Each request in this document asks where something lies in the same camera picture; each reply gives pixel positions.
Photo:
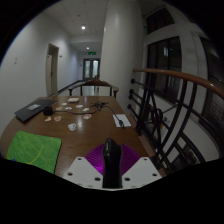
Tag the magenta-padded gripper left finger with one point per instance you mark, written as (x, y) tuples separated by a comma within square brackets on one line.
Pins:
[(83, 171)]

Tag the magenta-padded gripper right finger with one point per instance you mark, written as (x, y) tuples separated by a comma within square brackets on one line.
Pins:
[(141, 171)]

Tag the black computer mouse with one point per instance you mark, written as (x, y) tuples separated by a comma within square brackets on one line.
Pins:
[(112, 163)]

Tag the green mouse pad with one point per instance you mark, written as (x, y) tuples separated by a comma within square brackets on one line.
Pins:
[(33, 150)]

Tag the small white card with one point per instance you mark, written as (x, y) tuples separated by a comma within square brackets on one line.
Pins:
[(59, 108), (85, 109), (79, 106), (64, 104), (68, 108), (72, 127)]

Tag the dark pen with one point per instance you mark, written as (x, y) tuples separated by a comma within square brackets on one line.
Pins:
[(121, 123)]

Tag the white notepad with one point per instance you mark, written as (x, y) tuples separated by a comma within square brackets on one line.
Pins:
[(126, 120)]

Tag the small pink-white card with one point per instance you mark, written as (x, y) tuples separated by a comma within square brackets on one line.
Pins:
[(87, 116)]

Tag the small tan card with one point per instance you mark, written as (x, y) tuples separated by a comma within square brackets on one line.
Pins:
[(48, 119), (57, 118)]

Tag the small black round object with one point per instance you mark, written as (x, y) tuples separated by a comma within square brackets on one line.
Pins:
[(48, 111)]

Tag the small white flat box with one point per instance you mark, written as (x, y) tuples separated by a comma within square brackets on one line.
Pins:
[(73, 100)]

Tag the dark closed laptop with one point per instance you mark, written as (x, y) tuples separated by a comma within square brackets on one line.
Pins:
[(33, 110)]

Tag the wooden chair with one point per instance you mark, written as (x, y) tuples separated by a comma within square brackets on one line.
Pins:
[(95, 82)]

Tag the glass double door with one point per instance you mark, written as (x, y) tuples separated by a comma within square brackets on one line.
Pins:
[(91, 69)]

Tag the black railing with wooden handrail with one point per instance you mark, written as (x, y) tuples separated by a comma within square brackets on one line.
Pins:
[(180, 75)]

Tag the dark framed window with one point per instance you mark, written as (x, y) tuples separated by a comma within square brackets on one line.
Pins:
[(165, 70)]

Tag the white side door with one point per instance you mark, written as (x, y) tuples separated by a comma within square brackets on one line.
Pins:
[(51, 71)]

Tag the green exit sign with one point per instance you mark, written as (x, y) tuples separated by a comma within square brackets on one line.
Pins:
[(92, 53)]

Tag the ceiling lights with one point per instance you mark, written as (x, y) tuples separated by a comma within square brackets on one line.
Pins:
[(83, 27)]

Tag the small upper window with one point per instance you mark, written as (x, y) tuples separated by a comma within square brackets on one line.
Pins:
[(160, 20)]

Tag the white wall switch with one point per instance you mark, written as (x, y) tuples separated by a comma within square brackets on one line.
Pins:
[(15, 61)]

